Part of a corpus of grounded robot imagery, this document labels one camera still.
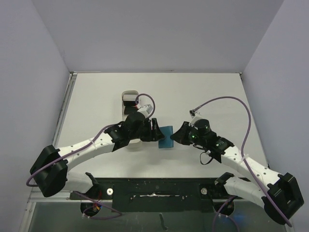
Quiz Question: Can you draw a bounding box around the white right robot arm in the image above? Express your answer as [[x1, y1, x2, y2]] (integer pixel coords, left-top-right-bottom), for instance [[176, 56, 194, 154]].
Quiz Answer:
[[171, 118, 304, 225]]

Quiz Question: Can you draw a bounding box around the aluminium frame rail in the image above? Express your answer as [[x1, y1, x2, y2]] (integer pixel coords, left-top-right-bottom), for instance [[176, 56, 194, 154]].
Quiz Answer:
[[28, 188, 73, 203]]

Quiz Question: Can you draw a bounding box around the black credit card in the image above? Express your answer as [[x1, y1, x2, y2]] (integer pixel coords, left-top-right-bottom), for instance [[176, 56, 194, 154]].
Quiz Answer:
[[123, 101, 138, 116]]

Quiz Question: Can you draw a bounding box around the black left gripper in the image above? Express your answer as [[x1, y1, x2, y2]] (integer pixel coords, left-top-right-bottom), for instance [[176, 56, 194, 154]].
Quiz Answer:
[[129, 118, 164, 142]]

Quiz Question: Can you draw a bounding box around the short black cable loop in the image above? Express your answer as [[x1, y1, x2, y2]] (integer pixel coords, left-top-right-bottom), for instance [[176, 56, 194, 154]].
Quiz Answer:
[[199, 149, 214, 166]]

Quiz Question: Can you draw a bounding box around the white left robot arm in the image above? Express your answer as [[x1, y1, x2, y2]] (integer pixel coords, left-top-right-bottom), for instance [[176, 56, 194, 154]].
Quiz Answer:
[[29, 112, 165, 199]]

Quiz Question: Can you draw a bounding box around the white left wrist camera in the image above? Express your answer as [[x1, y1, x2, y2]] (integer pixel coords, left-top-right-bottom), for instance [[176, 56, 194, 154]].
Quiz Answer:
[[137, 104, 153, 118]]

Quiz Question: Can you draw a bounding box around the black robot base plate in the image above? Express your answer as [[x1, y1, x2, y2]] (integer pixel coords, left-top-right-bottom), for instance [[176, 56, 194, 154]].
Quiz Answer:
[[70, 178, 230, 220]]

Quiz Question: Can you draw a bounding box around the white card tray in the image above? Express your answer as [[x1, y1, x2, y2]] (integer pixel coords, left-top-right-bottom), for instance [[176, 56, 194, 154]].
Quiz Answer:
[[121, 90, 141, 151]]

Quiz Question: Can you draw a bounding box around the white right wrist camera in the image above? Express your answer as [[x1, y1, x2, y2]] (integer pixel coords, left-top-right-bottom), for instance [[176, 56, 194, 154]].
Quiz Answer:
[[189, 110, 203, 126]]

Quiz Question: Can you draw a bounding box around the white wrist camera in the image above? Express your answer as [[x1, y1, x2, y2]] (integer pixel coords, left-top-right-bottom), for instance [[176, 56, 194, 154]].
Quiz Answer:
[[137, 104, 153, 118], [189, 110, 203, 126]]

